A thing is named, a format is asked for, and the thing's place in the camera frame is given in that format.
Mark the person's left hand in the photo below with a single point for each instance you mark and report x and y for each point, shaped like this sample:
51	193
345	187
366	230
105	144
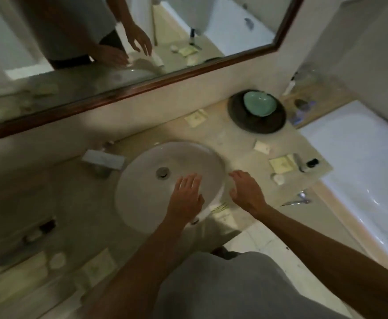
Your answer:
184	202

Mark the person's right hand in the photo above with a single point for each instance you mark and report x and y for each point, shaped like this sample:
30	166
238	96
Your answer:
248	194

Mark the person's right thumb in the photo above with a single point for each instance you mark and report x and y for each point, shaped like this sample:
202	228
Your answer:
233	197

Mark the person's left thumb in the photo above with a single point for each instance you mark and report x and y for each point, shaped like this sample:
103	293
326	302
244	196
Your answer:
201	201

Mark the person's left forearm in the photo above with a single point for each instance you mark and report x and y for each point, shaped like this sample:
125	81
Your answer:
147	265

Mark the person's right forearm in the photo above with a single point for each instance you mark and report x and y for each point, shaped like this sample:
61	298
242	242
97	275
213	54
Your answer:
327	259

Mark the cotton bud packet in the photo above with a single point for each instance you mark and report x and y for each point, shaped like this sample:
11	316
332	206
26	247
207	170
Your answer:
221	210

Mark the chrome sink drain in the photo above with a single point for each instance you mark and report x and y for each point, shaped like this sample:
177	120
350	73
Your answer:
163	173

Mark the small white round soap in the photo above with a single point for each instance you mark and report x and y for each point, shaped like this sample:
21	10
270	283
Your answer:
278	179

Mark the white oval sink basin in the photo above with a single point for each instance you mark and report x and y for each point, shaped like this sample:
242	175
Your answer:
147	195

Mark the dark trousers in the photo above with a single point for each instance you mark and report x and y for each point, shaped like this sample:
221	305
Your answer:
225	253

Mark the small cream sachet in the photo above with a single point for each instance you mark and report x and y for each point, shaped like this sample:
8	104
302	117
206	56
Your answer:
261	147

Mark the yellow flat packet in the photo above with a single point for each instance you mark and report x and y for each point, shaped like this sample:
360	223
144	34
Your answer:
282	164

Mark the chrome bathtub faucet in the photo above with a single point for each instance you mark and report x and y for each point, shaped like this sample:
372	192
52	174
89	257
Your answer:
297	199

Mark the dark round tray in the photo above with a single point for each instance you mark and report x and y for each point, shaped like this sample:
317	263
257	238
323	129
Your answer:
257	121

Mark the small black capped bottle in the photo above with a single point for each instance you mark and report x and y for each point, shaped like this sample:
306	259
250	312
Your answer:
306	163

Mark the cream square sachet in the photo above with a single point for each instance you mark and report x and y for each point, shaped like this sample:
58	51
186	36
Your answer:
196	118

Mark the grey shirt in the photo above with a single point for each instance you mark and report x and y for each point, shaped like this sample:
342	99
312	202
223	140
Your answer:
240	289

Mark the green ceramic bowl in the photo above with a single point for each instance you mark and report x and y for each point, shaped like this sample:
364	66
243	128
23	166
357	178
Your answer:
259	103

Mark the chrome sink faucet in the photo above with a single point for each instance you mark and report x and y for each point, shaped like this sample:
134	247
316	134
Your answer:
103	161

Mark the bluish clear plastic item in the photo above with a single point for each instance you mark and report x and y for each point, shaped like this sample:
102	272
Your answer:
301	112

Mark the white tube bottle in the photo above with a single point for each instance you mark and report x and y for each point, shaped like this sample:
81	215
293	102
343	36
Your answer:
290	85

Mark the large cream flat packet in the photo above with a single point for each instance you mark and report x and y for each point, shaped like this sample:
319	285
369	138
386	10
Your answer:
94	269

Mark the white bathtub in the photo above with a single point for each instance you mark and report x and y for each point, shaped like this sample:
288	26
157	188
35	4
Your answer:
363	169

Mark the white round soap disc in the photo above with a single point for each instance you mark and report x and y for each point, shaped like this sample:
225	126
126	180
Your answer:
57	261

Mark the small dark bottle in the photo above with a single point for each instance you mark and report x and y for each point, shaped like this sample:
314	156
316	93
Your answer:
42	228

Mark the wood framed wall mirror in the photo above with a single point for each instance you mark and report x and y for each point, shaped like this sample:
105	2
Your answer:
121	49

